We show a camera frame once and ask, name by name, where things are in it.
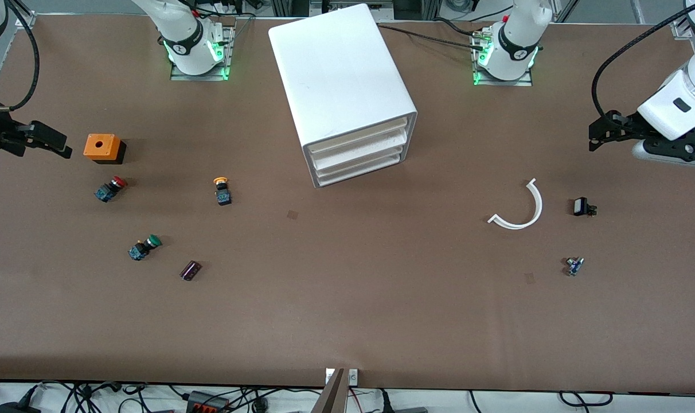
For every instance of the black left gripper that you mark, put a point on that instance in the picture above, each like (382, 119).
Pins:
(627, 127)

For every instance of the orange push button switch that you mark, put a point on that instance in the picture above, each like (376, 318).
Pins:
(223, 195)

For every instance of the white drawer cabinet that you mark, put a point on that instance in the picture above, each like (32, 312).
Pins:
(339, 69)

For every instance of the orange box with hole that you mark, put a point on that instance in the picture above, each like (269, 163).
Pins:
(102, 146)

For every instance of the white curved plastic strip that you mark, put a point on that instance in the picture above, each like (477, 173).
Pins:
(535, 209)

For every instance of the small blue potentiometer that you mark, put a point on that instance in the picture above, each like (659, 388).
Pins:
(574, 266)

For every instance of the dark purple capacitor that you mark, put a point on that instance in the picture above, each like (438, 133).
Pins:
(190, 271)

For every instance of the black power adapter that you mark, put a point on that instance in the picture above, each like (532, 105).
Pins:
(18, 408)

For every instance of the black orange power strip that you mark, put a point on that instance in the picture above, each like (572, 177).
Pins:
(207, 401)

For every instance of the black power plug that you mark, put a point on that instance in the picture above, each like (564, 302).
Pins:
(402, 408)

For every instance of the red push button switch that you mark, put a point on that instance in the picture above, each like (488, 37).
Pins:
(109, 189)

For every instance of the black switch with white face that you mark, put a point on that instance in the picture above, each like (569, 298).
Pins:
(581, 206)

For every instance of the aluminium frame corner post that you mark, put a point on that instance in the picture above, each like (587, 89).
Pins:
(681, 28)
(26, 22)

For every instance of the green push button switch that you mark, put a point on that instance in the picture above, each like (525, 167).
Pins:
(144, 248)

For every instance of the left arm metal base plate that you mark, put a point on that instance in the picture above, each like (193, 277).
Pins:
(479, 80)

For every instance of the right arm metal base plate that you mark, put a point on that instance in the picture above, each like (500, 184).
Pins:
(227, 63)

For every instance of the small white metal bracket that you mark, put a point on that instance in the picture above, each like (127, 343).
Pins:
(353, 376)
(329, 376)

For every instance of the wooden post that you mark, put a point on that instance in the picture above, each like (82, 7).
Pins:
(331, 396)

